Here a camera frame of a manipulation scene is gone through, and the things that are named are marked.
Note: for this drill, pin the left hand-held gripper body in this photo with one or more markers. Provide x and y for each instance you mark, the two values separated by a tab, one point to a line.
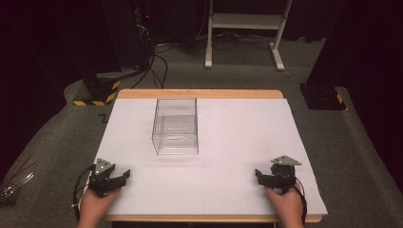
100	182

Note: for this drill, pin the black stand with striped base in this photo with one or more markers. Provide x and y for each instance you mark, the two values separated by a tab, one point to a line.
101	88

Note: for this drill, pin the white metal stand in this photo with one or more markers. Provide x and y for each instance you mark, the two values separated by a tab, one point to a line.
247	21

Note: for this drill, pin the clear plastic box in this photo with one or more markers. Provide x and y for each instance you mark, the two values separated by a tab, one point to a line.
175	126

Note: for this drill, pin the black stand with dark base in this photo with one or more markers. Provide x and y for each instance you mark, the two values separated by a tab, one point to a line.
323	95

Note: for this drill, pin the shiny metal stand legs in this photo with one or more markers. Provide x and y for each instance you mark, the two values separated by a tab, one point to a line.
15	183

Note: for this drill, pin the white paper sheet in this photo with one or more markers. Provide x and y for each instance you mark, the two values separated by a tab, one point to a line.
240	177

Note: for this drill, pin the person's right hand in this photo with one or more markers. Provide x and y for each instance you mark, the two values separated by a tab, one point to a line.
290	205

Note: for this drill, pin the dark equipment with red light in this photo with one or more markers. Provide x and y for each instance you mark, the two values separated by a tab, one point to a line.
144	28

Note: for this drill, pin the person's left hand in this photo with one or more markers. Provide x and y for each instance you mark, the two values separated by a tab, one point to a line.
93	205

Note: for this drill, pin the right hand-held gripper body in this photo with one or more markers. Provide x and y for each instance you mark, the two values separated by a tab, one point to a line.
283	177

